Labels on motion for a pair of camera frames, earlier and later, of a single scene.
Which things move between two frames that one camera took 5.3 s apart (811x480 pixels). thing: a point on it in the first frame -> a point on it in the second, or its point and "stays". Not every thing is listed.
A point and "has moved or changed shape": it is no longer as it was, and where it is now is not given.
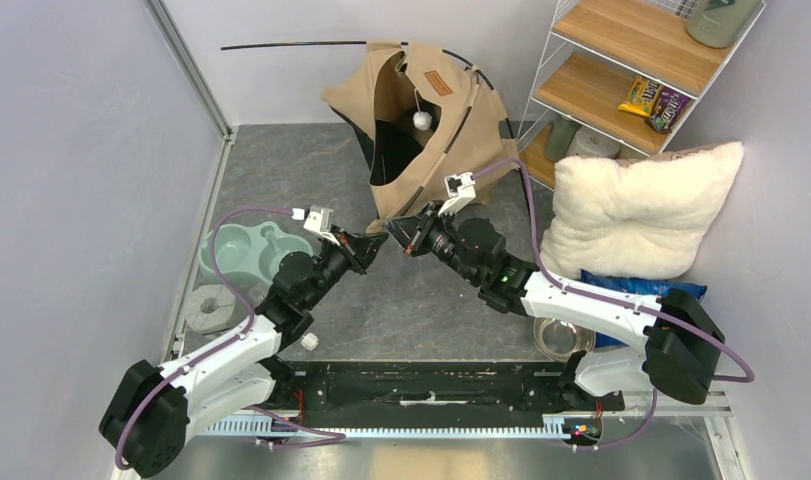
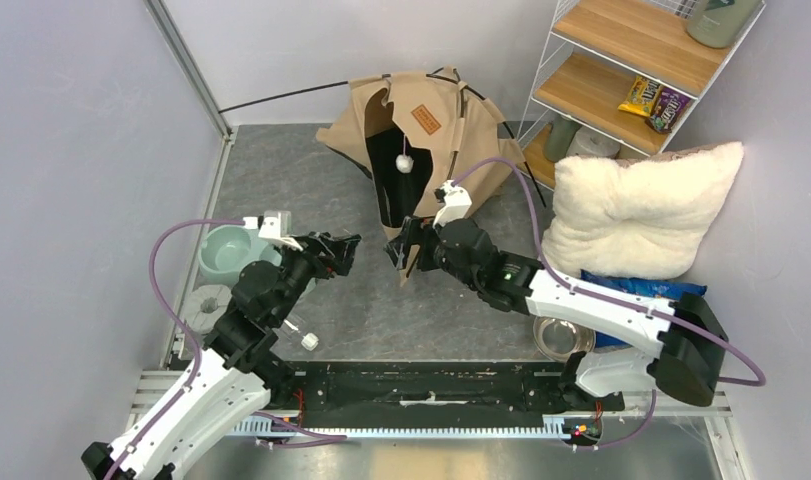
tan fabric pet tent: x=432 y=130 has moved or changed shape
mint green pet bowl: x=249 y=251 stays
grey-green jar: x=719 y=23 stays
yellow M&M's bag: x=642 y=97 stays
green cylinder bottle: x=561 y=135 stays
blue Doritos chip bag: x=652 y=286 stays
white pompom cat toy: x=422 y=120 -> x=404 y=163
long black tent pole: x=446 y=153 -> x=469 y=90
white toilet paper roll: x=587 y=142 stays
